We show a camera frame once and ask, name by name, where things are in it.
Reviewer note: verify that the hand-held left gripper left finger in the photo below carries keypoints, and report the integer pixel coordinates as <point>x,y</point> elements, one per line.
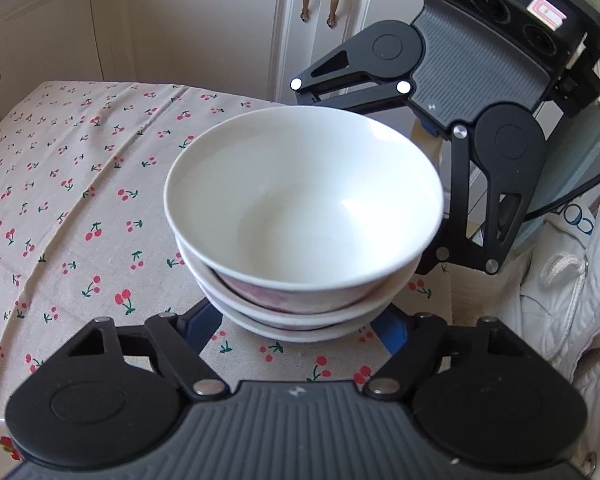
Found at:
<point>180,355</point>

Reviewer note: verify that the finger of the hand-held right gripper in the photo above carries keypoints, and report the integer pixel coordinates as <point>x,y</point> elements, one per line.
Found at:
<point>505,220</point>
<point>340,67</point>

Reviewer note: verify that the cherry print tablecloth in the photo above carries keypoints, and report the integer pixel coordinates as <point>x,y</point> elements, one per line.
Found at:
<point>55,185</point>

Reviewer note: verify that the white quilted jacket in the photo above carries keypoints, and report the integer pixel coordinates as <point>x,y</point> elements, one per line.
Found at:
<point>570,320</point>

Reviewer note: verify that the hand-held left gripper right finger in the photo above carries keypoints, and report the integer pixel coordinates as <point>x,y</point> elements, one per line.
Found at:
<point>410,360</point>

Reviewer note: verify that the white bowl pink flowers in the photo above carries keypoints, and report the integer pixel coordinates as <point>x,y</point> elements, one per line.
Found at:
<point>202,280</point>
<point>300,200</point>
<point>300,335</point>

